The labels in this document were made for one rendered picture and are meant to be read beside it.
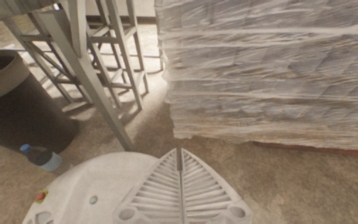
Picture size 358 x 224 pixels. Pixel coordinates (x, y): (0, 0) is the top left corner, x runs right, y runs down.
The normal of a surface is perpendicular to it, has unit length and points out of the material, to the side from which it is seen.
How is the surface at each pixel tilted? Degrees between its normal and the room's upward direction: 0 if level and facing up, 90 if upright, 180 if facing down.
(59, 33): 90
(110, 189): 0
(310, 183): 0
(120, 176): 68
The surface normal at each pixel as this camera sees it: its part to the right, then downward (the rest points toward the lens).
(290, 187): 0.01, -0.65
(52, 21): -0.11, 0.75
